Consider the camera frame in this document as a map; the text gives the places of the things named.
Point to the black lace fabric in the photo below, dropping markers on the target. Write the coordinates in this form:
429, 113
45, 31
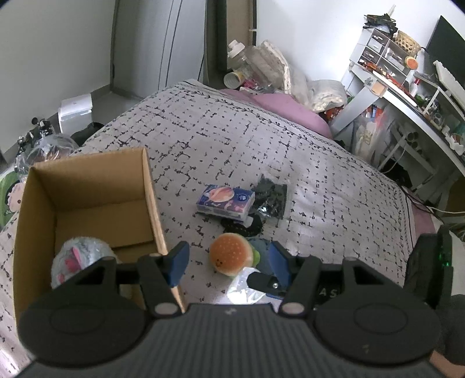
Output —
238, 226

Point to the black monitor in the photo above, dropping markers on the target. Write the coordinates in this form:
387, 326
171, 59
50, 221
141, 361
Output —
448, 47

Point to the clear jar with white lid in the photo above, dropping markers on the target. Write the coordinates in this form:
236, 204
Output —
239, 54

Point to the paper cup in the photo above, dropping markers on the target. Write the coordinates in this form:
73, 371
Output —
234, 78

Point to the clear plastic floor bag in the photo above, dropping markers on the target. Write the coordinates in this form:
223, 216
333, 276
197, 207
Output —
47, 149

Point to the blue tissue pack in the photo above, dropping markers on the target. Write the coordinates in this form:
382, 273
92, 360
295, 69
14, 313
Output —
225, 201

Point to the dark teal cloth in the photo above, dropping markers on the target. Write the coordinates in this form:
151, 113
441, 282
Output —
263, 254

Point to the white box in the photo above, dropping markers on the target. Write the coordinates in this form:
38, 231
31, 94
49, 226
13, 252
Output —
74, 112

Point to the flat cardboard sheet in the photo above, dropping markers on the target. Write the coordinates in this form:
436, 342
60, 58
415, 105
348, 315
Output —
252, 36

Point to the cream quilted foam sheet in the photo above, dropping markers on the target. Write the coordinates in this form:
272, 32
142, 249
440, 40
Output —
274, 65

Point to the white bottle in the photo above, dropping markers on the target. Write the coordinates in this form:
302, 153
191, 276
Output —
416, 87

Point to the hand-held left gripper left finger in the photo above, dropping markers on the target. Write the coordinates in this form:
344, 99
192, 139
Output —
177, 265

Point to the white keyboard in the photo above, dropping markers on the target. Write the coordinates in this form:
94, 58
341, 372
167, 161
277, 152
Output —
450, 80

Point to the grey door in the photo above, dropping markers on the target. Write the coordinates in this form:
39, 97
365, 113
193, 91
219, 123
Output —
156, 43

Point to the brown cardboard box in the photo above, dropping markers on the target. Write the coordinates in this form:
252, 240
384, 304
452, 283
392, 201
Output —
90, 181

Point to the woven basket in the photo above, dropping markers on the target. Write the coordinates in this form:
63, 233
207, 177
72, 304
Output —
407, 41

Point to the orange slice toy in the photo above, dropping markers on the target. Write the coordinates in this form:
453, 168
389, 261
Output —
411, 62

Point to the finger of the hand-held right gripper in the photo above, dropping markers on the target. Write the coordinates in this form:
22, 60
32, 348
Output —
261, 281

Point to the black floor bag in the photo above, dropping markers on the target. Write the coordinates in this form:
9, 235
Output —
85, 132

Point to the green cartoon cushion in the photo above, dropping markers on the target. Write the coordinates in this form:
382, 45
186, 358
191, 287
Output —
9, 196

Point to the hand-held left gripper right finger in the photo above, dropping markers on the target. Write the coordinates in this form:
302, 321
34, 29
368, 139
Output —
280, 263

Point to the hamburger plush toy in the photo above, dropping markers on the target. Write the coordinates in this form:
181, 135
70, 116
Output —
230, 254

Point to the white desk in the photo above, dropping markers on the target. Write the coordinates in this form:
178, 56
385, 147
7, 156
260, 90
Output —
407, 109

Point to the bagged grey pink plush toy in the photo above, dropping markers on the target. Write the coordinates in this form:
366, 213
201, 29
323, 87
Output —
78, 254

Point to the white drawer organiser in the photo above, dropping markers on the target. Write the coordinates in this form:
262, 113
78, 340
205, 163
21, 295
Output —
385, 54

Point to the pink pillow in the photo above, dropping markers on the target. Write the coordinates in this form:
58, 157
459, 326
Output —
290, 109

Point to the person's right forearm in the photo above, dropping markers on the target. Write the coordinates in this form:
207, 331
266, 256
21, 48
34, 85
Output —
452, 327

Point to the clear bag of black items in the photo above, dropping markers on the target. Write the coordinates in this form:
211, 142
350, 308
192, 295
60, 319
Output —
270, 196

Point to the small black tripod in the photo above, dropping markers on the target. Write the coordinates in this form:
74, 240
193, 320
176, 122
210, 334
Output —
36, 129

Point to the white plastic bag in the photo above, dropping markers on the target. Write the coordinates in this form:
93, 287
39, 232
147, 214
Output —
325, 92

